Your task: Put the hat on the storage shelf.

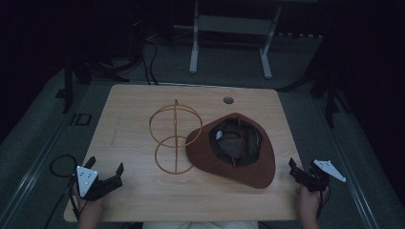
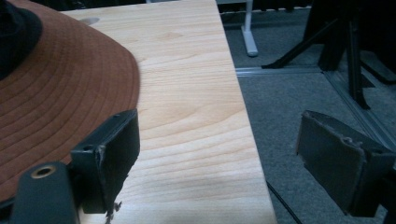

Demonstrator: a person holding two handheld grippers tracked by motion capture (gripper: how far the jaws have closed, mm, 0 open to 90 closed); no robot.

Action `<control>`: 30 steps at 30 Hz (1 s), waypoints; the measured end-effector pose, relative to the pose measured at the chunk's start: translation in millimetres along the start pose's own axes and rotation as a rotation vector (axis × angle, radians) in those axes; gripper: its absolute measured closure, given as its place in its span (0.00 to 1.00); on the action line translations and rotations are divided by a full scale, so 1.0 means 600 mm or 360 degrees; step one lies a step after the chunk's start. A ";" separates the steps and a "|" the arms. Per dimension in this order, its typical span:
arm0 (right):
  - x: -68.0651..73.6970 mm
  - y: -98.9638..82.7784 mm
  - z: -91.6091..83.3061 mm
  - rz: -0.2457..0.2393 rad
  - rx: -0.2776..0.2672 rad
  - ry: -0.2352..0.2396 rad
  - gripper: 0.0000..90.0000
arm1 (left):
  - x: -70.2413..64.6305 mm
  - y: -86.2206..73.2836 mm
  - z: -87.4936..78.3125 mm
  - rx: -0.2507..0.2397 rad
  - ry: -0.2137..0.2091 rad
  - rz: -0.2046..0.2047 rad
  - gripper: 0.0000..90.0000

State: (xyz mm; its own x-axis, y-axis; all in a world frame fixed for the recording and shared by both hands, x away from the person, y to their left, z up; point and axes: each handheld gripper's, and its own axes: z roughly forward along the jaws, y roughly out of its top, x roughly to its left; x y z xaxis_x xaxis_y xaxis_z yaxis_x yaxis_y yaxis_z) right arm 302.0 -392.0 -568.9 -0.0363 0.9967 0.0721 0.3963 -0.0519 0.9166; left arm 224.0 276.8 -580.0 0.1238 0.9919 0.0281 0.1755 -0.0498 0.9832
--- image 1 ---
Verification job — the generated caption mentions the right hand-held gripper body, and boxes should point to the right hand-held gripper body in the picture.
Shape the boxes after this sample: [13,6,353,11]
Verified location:
[293,159,348,193]

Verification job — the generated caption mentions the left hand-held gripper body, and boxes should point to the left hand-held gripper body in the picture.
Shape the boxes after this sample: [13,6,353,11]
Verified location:
[75,165,124,202]

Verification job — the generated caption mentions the gold wire hat stand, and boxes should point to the gold wire hat stand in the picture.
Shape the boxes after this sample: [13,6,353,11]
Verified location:
[148,98,204,176]

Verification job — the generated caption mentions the brown felt hat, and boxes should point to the brown felt hat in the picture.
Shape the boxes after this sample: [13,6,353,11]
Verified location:
[184,112,277,190]

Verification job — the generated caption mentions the person's right hand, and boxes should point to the person's right hand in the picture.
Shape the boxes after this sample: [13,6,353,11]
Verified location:
[297,186,330,218]

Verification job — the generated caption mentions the person's left hand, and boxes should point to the person's left hand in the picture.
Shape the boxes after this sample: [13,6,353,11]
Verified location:
[72,185,106,216]

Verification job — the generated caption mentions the black metal stand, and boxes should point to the black metal stand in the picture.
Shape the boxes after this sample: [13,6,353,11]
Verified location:
[309,71,352,129]
[56,55,131,115]

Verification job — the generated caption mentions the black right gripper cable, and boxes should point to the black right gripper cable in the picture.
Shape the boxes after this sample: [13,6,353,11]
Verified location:
[315,185,331,220]

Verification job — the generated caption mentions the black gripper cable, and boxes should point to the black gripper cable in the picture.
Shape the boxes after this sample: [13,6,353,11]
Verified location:
[315,185,331,220]
[44,154,80,229]

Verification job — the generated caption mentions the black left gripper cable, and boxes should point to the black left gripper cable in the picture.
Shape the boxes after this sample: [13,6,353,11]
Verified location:
[44,154,80,229]

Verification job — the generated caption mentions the black rectangular floor frame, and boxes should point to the black rectangular floor frame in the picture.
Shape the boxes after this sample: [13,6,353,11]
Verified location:
[69,112,93,127]

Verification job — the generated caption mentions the black floor cables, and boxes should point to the black floor cables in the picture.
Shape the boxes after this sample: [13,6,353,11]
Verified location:
[139,39,160,86]

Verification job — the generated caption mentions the white metal desk frame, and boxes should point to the white metal desk frame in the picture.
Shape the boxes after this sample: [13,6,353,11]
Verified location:
[188,0,283,80]

